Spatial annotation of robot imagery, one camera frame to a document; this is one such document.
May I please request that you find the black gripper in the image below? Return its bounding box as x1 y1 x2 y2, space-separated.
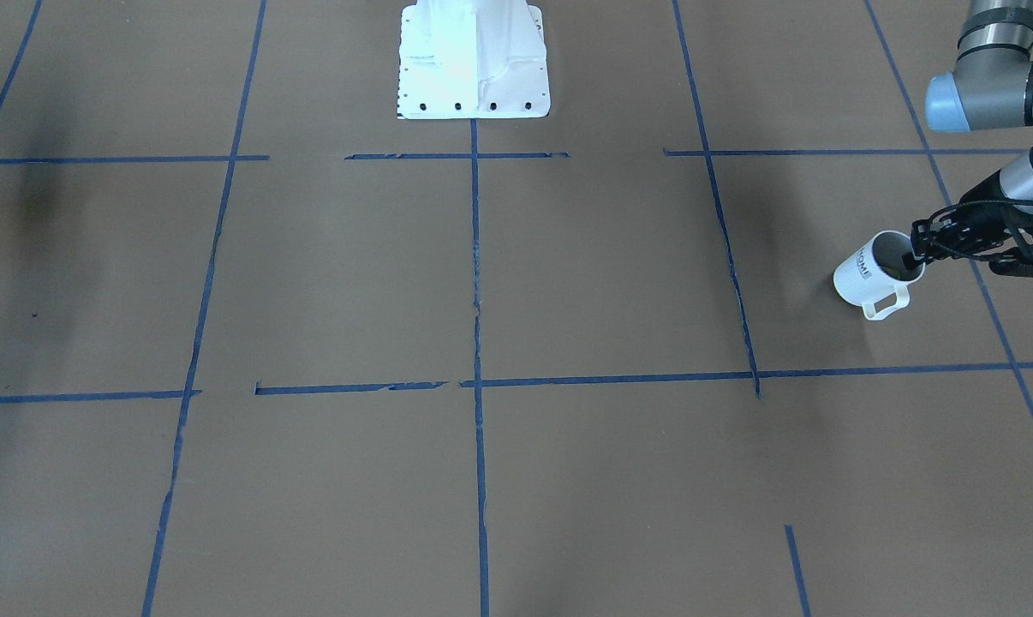
899 202 1033 279

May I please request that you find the white mug with handle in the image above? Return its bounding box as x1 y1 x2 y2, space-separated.
833 232 925 320

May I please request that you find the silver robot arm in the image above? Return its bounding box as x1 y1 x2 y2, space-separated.
903 1 1033 278

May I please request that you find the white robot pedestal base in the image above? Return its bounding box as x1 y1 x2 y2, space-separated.
397 1 552 120

